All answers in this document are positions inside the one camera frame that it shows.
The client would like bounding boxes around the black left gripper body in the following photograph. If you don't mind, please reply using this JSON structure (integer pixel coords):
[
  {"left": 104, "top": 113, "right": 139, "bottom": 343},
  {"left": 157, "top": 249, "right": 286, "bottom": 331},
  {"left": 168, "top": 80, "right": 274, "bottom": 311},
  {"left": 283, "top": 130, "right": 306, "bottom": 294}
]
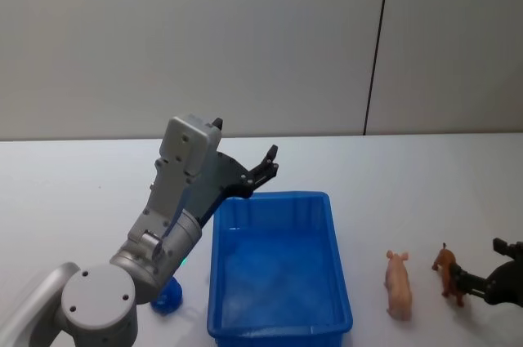
[{"left": 196, "top": 151, "right": 252, "bottom": 231}]

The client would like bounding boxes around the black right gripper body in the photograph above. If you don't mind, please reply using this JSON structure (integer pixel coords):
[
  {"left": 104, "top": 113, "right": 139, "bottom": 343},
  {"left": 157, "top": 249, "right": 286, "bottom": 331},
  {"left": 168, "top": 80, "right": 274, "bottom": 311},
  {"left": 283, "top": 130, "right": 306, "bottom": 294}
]
[{"left": 483, "top": 258, "right": 523, "bottom": 308}]

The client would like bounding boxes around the brown toy animal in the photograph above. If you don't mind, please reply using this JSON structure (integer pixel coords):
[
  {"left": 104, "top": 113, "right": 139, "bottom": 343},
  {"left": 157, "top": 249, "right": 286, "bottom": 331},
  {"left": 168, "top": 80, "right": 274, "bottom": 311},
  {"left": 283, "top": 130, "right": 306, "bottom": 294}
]
[{"left": 431, "top": 241, "right": 467, "bottom": 309}]

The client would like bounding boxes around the pink toy pig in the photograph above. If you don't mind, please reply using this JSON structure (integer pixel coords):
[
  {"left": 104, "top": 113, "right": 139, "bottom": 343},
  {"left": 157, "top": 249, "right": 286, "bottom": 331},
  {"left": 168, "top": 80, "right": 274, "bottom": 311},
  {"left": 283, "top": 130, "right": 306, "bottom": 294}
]
[{"left": 383, "top": 249, "right": 413, "bottom": 321}]

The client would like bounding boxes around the blue plastic bin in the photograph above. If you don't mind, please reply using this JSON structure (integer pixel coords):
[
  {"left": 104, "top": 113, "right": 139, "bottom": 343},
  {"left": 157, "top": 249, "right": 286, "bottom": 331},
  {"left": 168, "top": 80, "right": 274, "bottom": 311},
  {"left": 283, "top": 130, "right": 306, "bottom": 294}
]
[{"left": 206, "top": 190, "right": 355, "bottom": 347}]

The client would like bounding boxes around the small blue toy figure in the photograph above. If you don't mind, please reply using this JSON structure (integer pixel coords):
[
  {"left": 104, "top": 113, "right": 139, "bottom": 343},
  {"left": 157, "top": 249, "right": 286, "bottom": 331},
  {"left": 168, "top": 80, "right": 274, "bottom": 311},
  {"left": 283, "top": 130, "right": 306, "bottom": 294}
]
[{"left": 150, "top": 275, "right": 184, "bottom": 316}]

